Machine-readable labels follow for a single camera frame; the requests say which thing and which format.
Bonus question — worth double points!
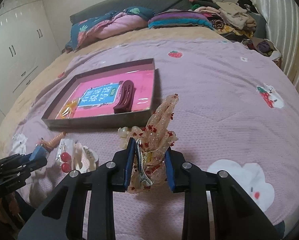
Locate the sheer sequin bow hair clip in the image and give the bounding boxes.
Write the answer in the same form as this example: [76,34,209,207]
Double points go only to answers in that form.
[127,94,179,193]

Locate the pile of mixed clothes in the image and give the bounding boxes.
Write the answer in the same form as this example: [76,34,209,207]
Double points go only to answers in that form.
[189,0,282,67]

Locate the dark grey headboard cushion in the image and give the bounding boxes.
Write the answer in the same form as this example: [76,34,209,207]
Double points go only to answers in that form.
[70,0,191,24]

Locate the yellow rings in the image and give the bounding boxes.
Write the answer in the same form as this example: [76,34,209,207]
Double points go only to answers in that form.
[59,100,79,119]

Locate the cream flower hair clip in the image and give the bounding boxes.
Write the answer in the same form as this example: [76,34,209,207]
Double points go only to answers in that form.
[118,127,130,149]

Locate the white hair claw clip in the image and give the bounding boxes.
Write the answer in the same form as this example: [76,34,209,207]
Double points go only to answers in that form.
[74,143,99,173]

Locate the white wardrobe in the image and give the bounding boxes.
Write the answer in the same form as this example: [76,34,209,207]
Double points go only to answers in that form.
[0,0,61,114]

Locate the shallow brown cardboard box lid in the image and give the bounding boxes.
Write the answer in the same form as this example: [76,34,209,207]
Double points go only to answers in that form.
[42,59,155,131]

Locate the peach spiral hair tie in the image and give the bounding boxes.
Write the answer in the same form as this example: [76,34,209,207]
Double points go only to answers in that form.
[36,131,67,152]

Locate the dark maroon hair claw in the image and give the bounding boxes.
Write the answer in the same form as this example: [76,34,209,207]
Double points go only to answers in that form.
[113,80,136,114]

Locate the navy pink strawberry comforter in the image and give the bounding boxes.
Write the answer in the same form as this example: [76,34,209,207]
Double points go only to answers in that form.
[65,6,155,53]

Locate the red ball earrings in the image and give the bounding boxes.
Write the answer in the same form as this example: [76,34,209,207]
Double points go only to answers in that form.
[56,139,74,173]

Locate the purple teal striped blanket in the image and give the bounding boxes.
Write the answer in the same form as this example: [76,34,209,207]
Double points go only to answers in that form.
[148,10,214,30]

